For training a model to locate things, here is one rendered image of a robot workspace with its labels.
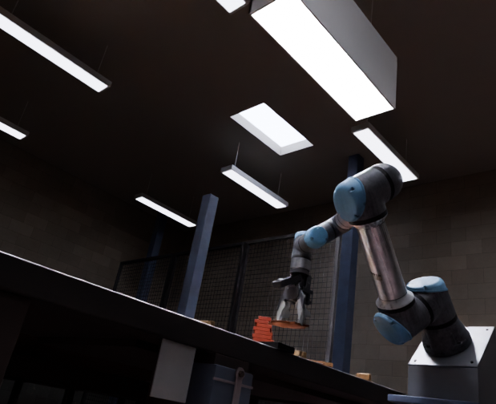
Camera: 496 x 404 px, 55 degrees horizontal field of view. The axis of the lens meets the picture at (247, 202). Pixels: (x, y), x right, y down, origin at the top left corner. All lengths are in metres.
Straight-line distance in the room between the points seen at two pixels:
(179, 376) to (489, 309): 5.81
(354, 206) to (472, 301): 5.49
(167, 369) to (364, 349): 6.22
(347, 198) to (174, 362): 0.65
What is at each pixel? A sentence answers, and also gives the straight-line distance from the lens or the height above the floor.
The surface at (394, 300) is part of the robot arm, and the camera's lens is 1.52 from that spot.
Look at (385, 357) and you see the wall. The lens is 7.08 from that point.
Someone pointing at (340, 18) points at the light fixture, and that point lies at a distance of 3.43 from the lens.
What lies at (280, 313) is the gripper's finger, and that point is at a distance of 1.78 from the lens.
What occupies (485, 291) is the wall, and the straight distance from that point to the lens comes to 6.79.
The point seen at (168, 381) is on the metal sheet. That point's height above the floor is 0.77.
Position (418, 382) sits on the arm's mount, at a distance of 1.68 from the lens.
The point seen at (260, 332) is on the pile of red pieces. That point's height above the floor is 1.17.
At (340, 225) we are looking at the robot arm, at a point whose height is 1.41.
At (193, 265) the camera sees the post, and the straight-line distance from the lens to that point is 3.80.
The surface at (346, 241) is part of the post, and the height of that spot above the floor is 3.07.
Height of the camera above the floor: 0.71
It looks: 25 degrees up
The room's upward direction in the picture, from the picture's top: 10 degrees clockwise
